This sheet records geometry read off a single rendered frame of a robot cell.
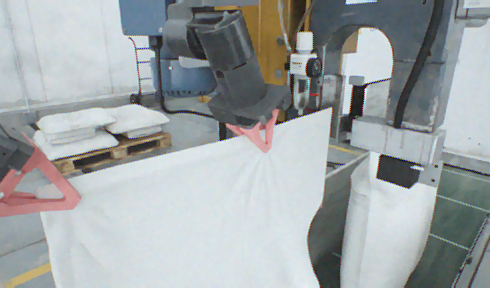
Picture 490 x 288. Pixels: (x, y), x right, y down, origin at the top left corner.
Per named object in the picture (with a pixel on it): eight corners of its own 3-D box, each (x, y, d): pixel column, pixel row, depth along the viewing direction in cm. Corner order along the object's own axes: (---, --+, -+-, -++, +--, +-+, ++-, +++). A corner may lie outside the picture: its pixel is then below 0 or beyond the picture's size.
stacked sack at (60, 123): (44, 138, 266) (41, 123, 261) (35, 128, 296) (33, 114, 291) (120, 124, 307) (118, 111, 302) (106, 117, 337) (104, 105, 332)
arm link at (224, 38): (211, 23, 31) (249, -1, 33) (176, 22, 36) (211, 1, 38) (234, 81, 35) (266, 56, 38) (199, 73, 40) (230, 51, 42)
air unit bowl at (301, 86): (302, 111, 59) (304, 79, 57) (289, 108, 61) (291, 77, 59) (311, 109, 61) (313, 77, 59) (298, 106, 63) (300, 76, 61)
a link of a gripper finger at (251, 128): (256, 129, 52) (238, 81, 46) (292, 139, 47) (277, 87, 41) (230, 157, 49) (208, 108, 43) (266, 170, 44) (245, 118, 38)
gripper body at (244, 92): (238, 89, 47) (221, 44, 42) (294, 98, 40) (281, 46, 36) (209, 114, 44) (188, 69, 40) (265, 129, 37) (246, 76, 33)
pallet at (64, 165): (58, 177, 279) (54, 162, 274) (36, 153, 335) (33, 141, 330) (172, 145, 358) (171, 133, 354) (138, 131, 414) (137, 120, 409)
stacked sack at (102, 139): (49, 166, 271) (45, 150, 266) (37, 153, 301) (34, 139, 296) (122, 148, 316) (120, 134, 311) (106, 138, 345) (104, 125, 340)
